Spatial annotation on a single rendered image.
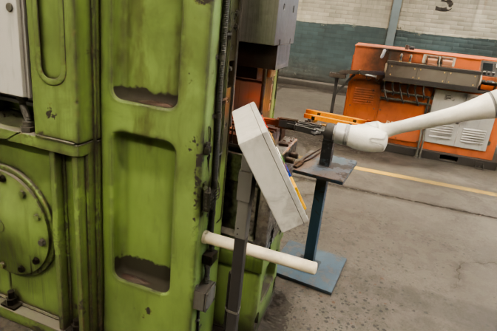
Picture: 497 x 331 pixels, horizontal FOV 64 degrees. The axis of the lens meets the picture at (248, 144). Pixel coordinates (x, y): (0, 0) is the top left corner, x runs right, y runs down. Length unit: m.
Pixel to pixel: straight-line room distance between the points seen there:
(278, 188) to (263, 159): 0.09
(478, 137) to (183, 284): 4.38
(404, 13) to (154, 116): 8.11
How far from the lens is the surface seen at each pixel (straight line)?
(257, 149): 0.98
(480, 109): 1.68
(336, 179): 2.14
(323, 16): 9.29
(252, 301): 1.98
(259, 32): 1.54
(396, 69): 5.05
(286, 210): 1.06
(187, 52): 1.37
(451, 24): 9.32
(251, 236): 1.82
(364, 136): 1.64
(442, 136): 5.38
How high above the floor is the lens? 1.46
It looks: 18 degrees down
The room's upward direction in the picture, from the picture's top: 6 degrees clockwise
